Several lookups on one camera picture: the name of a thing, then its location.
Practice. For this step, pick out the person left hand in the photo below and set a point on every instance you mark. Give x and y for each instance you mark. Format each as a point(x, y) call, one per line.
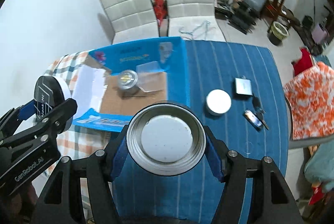
point(19, 208)

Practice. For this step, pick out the key bunch with fob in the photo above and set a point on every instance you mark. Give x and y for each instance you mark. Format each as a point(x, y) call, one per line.
point(256, 117)

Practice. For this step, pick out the red plastic bag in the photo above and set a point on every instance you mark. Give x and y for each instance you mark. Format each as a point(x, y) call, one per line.
point(160, 9)

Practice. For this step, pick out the black weight bench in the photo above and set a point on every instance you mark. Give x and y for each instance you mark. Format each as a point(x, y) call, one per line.
point(243, 17)

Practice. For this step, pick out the teal clothes pile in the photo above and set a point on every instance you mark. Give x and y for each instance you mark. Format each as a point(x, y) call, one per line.
point(319, 168)

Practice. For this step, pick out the red cloth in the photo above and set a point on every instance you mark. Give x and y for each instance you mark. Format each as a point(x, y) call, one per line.
point(306, 61)

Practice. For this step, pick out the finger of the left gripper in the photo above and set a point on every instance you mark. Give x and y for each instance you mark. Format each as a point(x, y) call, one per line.
point(11, 138)
point(13, 118)

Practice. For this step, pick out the clear acrylic box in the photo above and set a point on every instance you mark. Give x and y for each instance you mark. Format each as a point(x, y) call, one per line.
point(150, 77)

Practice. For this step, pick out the steel lidded tin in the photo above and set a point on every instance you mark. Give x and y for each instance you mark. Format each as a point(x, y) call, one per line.
point(127, 81)

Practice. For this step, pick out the orange floral cloth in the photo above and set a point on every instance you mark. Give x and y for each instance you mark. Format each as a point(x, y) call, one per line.
point(310, 97)

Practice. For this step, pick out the wire clothes hangers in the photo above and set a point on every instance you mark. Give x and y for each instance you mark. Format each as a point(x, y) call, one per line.
point(201, 31)

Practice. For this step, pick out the right white leather chair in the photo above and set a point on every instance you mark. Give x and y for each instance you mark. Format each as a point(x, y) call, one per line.
point(190, 13)

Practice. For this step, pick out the blue cardboard milk box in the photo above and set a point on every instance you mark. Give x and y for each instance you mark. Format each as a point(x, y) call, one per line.
point(103, 106)

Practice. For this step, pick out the black round patterned tin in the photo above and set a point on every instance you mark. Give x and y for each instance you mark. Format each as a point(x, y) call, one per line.
point(53, 100)

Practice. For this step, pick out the grey Pisen power bank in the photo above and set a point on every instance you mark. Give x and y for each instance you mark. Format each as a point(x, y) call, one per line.
point(243, 87)

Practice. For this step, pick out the blue striped tablecloth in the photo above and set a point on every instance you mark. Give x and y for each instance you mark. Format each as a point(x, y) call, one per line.
point(195, 195)

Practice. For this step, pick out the trash bin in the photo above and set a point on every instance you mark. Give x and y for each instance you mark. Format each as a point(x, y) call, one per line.
point(277, 33)

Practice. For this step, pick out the brown wooden chair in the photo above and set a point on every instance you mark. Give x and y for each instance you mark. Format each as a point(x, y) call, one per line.
point(276, 9)

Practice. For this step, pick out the white round tin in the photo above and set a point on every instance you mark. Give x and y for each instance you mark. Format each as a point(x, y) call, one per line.
point(218, 102)

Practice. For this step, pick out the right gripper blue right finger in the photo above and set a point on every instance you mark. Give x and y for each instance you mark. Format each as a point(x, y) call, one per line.
point(215, 155)

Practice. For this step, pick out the pink suitcase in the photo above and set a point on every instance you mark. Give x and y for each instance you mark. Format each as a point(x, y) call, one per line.
point(319, 34)

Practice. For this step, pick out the orange plaid cloth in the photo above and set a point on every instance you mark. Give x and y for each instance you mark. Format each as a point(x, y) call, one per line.
point(76, 141)

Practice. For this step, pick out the white leather chair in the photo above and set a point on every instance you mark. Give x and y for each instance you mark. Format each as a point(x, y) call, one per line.
point(190, 13)
point(131, 19)

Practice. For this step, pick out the left white leather chair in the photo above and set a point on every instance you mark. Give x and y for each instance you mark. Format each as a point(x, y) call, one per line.
point(131, 19)

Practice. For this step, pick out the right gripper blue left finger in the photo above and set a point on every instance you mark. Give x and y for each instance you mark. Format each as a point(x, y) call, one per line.
point(119, 152)

